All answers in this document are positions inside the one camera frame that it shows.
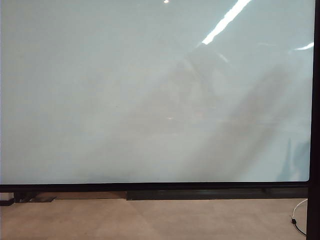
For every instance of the black stand foot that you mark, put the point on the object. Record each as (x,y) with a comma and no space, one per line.
(6,202)

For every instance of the black whiteboard pen tray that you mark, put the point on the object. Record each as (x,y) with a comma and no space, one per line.
(212,194)

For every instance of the whiteboard with black frame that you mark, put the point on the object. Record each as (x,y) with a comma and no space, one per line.
(100,87)

